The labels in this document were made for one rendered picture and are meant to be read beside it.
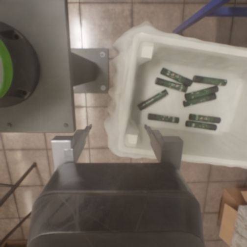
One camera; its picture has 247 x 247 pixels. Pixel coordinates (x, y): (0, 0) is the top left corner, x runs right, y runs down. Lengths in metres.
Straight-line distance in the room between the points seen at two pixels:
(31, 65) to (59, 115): 0.10
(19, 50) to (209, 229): 2.01
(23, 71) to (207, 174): 1.56
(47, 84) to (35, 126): 0.09
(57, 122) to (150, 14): 1.08
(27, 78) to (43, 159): 1.24
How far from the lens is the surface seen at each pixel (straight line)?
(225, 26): 1.47
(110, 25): 1.29
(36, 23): 0.37
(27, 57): 0.35
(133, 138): 0.63
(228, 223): 1.74
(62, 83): 0.35
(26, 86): 0.35
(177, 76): 0.82
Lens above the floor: 1.26
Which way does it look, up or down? 74 degrees down
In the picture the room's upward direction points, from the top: 175 degrees clockwise
